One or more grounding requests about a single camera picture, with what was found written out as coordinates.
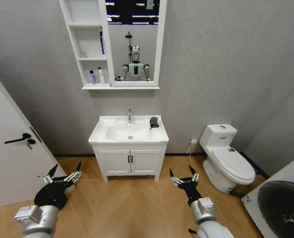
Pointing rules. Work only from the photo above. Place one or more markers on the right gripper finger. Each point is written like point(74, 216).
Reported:
point(175, 181)
point(195, 177)

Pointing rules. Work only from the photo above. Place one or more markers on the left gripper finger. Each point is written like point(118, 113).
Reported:
point(47, 179)
point(75, 176)

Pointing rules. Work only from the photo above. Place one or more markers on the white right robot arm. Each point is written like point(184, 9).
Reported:
point(206, 213)

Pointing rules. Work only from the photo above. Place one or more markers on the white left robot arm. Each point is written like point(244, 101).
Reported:
point(45, 218)

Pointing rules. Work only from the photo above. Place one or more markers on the white vanity cabinet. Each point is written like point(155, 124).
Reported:
point(117, 162)

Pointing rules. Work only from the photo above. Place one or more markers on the dark grey towel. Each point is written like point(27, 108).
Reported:
point(154, 122)

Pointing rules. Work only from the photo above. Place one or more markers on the white ceramic washbasin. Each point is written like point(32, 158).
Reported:
point(119, 132)

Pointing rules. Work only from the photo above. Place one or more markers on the white toilet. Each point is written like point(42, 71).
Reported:
point(228, 166)

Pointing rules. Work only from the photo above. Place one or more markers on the white door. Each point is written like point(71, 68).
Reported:
point(10, 168)

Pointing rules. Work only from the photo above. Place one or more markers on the black door lock with key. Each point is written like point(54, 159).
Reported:
point(30, 143)

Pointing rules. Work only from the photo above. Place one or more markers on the metal door latch plate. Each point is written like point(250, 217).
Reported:
point(35, 134)

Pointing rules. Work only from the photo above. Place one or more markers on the chrome toilet flush button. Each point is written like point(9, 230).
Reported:
point(222, 127)

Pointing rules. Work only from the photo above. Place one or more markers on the chrome basin drain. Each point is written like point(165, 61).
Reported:
point(130, 137)

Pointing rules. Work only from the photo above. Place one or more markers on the chrome faucet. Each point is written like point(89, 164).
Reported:
point(130, 116)

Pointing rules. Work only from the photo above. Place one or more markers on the white washing machine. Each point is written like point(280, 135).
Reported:
point(280, 171)

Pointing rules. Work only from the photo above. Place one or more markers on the dark round washing machine door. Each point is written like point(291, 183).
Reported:
point(283, 208)

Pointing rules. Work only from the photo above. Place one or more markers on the purple bottle with black cap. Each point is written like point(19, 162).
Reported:
point(92, 78)

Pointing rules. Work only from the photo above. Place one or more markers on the white bottle with black cap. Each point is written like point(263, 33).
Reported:
point(101, 77)

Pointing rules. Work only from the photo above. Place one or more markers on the small clear glass jar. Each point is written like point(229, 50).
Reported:
point(83, 55)

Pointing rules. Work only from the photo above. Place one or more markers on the blue tube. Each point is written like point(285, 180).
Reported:
point(102, 43)

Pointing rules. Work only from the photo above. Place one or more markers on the white wall socket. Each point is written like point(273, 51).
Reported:
point(194, 140)

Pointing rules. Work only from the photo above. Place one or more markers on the white-framed wall mirror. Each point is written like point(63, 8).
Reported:
point(149, 44)

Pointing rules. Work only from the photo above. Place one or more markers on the white wall shelf cabinet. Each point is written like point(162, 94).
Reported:
point(87, 24)

